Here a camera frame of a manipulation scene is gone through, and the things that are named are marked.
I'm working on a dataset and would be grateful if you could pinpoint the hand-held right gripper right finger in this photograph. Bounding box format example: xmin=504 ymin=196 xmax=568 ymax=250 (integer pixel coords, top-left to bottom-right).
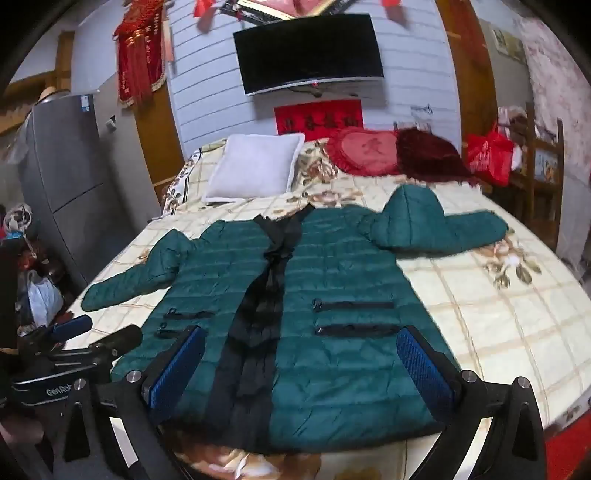
xmin=396 ymin=325 xmax=548 ymax=480

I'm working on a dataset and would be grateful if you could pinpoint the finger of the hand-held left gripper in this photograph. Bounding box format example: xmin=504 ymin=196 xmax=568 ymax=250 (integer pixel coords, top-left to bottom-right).
xmin=48 ymin=315 xmax=94 ymax=343
xmin=89 ymin=324 xmax=143 ymax=360

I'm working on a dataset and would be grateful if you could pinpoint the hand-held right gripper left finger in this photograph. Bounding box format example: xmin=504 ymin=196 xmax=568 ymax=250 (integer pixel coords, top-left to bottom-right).
xmin=62 ymin=325 xmax=208 ymax=480

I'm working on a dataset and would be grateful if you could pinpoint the green puffer jacket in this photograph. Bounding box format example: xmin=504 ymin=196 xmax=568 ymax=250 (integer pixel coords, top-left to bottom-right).
xmin=81 ymin=185 xmax=509 ymax=455

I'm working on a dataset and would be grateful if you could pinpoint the white plastic bag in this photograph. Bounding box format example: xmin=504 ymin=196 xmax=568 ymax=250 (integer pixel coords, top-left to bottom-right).
xmin=27 ymin=271 xmax=65 ymax=329

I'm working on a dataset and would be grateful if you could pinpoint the bed with floral checked sheet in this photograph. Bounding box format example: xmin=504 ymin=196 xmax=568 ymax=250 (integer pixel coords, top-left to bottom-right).
xmin=69 ymin=134 xmax=591 ymax=480

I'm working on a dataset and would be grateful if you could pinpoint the grey refrigerator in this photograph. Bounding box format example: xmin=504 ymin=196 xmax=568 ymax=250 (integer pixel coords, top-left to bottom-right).
xmin=18 ymin=90 xmax=139 ymax=288

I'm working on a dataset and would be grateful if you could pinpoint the white pillow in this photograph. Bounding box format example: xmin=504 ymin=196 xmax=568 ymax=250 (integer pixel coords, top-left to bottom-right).
xmin=202 ymin=133 xmax=306 ymax=206

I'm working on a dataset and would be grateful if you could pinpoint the dark red fuzzy cushion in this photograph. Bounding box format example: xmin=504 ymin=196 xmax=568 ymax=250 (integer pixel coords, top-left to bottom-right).
xmin=396 ymin=128 xmax=481 ymax=186

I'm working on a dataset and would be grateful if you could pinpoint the wooden chair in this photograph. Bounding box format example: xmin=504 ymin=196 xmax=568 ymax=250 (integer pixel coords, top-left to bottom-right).
xmin=508 ymin=102 xmax=566 ymax=252

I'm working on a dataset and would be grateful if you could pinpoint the red plastic bag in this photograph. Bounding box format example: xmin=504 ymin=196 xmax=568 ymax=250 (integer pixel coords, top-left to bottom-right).
xmin=464 ymin=121 xmax=515 ymax=186

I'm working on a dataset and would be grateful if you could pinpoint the red heart-shaped pillow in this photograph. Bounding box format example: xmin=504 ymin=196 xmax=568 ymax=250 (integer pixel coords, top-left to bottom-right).
xmin=325 ymin=127 xmax=402 ymax=177

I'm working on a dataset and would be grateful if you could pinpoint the pink floral blanket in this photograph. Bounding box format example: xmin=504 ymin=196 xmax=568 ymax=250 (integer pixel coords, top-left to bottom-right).
xmin=522 ymin=18 xmax=591 ymax=155

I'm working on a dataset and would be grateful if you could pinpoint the red paper decoration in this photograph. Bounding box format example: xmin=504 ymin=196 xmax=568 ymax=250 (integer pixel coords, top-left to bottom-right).
xmin=193 ymin=0 xmax=219 ymax=34
xmin=381 ymin=0 xmax=408 ymax=28

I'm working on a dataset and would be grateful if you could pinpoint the wooden door frame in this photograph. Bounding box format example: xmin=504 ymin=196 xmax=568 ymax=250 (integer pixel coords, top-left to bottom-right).
xmin=436 ymin=0 xmax=500 ymax=149
xmin=133 ymin=46 xmax=186 ymax=191

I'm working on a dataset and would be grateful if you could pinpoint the red wall banner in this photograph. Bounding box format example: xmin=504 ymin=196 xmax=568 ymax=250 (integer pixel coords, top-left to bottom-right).
xmin=274 ymin=98 xmax=362 ymax=137

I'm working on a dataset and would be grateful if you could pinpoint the red tasselled wall hanging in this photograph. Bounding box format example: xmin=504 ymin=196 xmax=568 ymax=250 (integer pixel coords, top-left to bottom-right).
xmin=115 ymin=0 xmax=168 ymax=108

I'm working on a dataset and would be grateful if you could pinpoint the black wall television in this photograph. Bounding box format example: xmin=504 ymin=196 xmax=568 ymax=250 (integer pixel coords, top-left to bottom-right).
xmin=233 ymin=13 xmax=385 ymax=97

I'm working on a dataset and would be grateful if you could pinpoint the small wall picture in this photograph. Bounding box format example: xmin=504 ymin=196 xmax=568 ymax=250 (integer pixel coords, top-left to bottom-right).
xmin=491 ymin=28 xmax=527 ymax=64

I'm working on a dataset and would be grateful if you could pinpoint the framed wall picture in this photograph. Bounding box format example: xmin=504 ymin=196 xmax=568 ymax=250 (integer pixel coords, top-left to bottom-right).
xmin=219 ymin=0 xmax=356 ymax=25

